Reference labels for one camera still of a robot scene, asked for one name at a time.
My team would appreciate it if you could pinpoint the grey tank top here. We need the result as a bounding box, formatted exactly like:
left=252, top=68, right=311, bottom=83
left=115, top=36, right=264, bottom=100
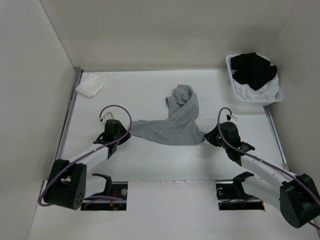
left=130, top=84, right=205, bottom=146

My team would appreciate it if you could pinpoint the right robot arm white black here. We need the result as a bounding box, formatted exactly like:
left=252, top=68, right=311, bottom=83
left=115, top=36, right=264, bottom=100
left=204, top=121, right=320, bottom=229

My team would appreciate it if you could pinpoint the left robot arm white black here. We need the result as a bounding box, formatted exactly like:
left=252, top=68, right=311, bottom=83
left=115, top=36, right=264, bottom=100
left=39, top=119, right=131, bottom=210

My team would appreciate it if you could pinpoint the folded white tank top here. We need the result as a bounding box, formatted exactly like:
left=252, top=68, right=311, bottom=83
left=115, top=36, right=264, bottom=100
left=75, top=72, right=118, bottom=98

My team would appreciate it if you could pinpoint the white tank top in basket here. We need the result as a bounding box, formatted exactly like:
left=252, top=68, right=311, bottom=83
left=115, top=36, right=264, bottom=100
left=233, top=75, right=279, bottom=100

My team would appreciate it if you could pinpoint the black tank top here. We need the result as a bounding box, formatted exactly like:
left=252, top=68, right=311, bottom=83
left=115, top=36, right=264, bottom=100
left=230, top=52, right=278, bottom=91

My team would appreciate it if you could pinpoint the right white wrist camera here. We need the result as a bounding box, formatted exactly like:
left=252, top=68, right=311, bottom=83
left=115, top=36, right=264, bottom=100
left=226, top=114, right=238, bottom=123

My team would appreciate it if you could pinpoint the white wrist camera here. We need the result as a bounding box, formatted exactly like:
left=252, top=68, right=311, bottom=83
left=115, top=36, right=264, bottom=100
left=99, top=111, right=115, bottom=126
left=226, top=114, right=238, bottom=123

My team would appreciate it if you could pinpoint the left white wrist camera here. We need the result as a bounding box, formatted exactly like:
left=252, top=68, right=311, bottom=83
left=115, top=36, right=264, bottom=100
left=99, top=111, right=115, bottom=126

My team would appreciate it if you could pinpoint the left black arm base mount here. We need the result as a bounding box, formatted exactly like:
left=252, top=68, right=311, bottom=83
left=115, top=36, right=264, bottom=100
left=80, top=173, right=129, bottom=211

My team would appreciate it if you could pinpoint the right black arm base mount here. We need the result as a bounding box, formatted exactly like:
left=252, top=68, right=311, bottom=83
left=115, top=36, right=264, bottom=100
left=215, top=171, right=265, bottom=211

